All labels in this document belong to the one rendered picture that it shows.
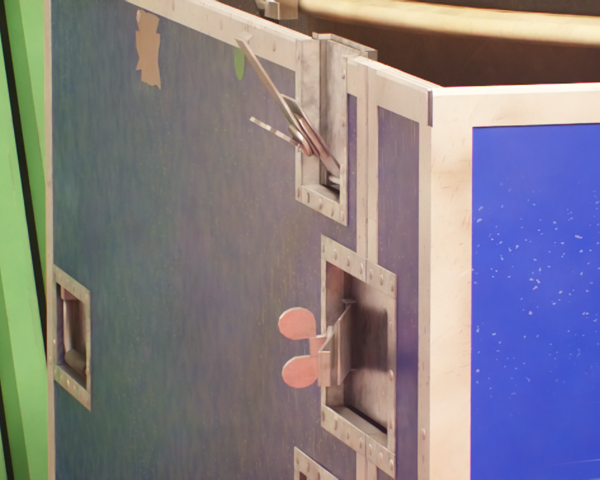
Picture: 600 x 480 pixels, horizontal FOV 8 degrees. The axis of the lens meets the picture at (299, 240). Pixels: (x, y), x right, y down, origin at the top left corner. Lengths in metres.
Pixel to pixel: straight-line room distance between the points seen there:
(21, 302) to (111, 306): 1.48
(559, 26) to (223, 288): 0.32
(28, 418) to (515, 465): 2.36
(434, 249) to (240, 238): 0.47
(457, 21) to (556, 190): 0.43
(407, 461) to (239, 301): 0.42
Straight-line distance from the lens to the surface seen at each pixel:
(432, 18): 2.88
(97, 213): 3.36
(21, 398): 4.79
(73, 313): 3.54
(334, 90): 2.69
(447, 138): 2.43
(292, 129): 2.65
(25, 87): 5.04
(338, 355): 2.60
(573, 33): 2.81
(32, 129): 5.04
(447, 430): 2.45
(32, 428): 4.79
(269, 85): 2.65
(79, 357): 3.48
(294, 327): 2.62
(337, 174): 2.67
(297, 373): 2.64
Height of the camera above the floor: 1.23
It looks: 9 degrees down
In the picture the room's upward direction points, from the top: straight up
